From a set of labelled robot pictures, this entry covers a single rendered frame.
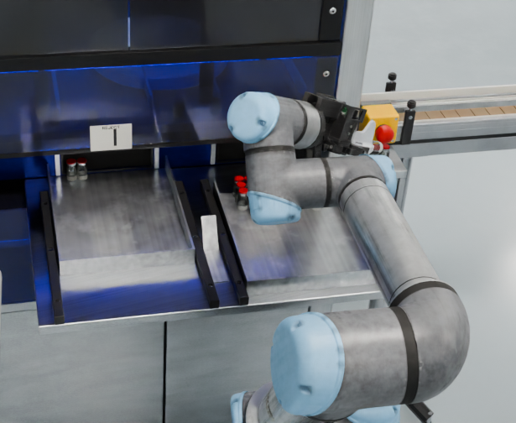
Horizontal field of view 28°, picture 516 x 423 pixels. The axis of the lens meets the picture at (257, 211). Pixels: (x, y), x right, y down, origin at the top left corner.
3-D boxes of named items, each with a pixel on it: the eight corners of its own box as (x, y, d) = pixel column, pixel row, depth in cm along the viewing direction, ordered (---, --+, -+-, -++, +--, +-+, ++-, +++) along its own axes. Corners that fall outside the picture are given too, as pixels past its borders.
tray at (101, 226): (47, 177, 227) (46, 164, 225) (166, 168, 233) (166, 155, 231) (59, 275, 201) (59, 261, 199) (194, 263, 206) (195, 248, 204)
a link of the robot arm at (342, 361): (321, 467, 168) (426, 394, 118) (229, 477, 165) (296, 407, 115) (310, 392, 172) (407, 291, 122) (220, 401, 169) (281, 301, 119)
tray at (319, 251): (212, 194, 226) (213, 180, 224) (329, 185, 232) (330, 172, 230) (246, 295, 199) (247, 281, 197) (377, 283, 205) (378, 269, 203)
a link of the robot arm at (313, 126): (297, 154, 160) (258, 136, 164) (314, 156, 164) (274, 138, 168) (314, 107, 158) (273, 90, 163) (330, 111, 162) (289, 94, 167)
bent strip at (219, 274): (200, 239, 213) (200, 216, 209) (214, 237, 213) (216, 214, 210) (214, 283, 202) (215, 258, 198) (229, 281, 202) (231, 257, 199)
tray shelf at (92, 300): (24, 186, 227) (23, 179, 226) (333, 163, 243) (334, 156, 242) (39, 335, 190) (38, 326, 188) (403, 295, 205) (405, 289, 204)
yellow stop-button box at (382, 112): (354, 128, 237) (358, 101, 233) (384, 127, 238) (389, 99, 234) (365, 146, 231) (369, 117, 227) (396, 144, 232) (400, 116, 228)
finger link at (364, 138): (394, 126, 179) (364, 119, 172) (383, 159, 180) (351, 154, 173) (380, 120, 181) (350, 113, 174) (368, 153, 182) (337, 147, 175)
